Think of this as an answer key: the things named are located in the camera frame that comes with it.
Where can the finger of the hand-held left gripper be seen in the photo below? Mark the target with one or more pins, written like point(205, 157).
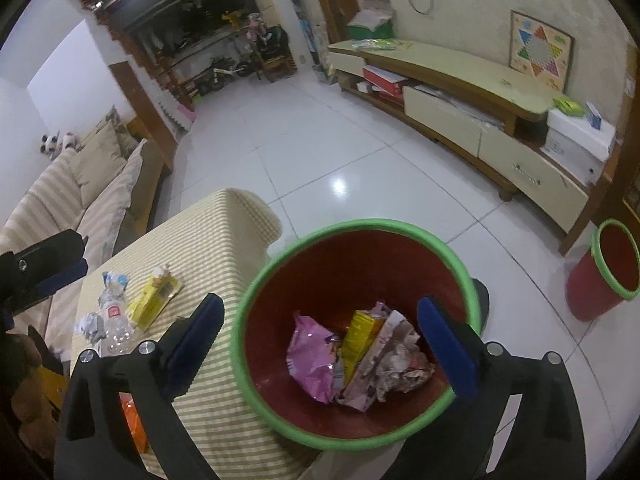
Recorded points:
point(50, 255)
point(25, 300)

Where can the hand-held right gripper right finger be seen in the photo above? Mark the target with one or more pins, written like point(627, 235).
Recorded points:
point(450, 350)

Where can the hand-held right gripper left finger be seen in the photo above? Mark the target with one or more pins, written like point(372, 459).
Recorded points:
point(192, 345)

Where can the yellow white snack packet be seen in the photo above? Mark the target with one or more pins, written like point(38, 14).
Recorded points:
point(150, 305)

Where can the printed paper wrap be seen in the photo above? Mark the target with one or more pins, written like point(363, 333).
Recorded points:
point(395, 370)

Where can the blue white plastic wrapper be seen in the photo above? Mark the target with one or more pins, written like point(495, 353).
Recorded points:
point(115, 280)

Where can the white paper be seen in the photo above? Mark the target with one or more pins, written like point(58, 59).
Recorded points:
point(89, 327)

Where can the clear plastic bottle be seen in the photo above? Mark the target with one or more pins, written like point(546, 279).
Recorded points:
point(117, 332)

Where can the large yellow carton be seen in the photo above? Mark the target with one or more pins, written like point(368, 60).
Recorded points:
point(360, 340)

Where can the orange snack bag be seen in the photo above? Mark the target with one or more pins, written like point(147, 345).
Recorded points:
point(132, 420)

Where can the large red green-rimmed bin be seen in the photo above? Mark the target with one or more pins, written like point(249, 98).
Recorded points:
point(280, 395)

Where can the pink plastic bag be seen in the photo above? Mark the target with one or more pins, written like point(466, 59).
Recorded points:
point(310, 360)

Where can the person's left forearm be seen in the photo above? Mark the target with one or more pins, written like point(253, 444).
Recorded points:
point(20, 390)

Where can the striped beige sofa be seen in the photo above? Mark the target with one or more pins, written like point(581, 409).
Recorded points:
point(50, 200)

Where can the orange cardboard box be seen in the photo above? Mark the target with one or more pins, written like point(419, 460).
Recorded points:
point(52, 385)

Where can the plain beige pillow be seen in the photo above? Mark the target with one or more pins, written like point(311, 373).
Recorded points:
point(100, 165)

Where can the panda plush toy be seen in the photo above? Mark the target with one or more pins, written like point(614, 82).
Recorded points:
point(60, 142)

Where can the patterned beige pillow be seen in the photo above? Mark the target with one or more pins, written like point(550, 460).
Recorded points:
point(125, 132)

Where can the small red green-rimmed bin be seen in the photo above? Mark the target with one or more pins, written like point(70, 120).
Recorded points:
point(595, 285)

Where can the pink foam mats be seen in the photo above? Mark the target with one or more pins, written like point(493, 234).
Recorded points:
point(177, 112)

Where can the white cardboard box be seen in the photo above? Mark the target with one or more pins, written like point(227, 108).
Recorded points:
point(575, 145)

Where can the white balance bike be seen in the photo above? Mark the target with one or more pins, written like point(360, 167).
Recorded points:
point(220, 75)

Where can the dark wooden cabinet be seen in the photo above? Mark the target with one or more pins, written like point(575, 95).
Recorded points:
point(165, 20)

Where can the green packet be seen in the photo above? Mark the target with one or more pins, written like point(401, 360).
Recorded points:
point(569, 106)

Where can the red flat box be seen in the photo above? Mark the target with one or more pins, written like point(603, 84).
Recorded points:
point(385, 85)

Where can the beige wooden television stand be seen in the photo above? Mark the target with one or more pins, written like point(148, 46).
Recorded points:
point(450, 75)

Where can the small blue box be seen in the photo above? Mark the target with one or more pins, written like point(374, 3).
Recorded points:
point(595, 115)

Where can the wooden chair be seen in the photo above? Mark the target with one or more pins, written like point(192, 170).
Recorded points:
point(275, 62)

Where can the yellow toy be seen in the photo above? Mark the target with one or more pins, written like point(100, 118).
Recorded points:
point(231, 17)

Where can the green plastic sleeve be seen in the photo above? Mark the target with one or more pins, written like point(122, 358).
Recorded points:
point(382, 45)

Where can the star checkers board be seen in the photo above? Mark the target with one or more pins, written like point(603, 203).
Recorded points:
point(542, 50)

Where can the green and white box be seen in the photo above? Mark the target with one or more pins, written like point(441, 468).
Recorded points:
point(370, 20)

